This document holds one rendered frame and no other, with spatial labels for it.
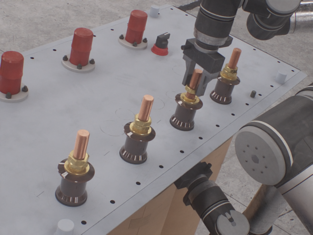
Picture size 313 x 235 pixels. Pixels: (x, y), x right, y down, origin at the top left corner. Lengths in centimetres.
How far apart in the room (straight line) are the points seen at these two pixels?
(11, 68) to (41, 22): 372
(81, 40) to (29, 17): 358
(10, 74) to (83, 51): 33
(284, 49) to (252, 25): 458
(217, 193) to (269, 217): 18
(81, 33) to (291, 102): 92
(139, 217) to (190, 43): 66
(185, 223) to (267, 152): 139
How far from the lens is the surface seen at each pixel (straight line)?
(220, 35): 162
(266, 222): 182
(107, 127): 171
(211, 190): 175
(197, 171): 182
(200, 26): 162
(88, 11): 584
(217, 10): 158
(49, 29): 531
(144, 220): 199
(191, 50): 170
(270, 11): 157
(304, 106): 124
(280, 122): 119
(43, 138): 162
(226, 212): 173
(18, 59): 171
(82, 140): 131
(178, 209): 241
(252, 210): 181
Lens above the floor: 234
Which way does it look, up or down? 33 degrees down
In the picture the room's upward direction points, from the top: 16 degrees clockwise
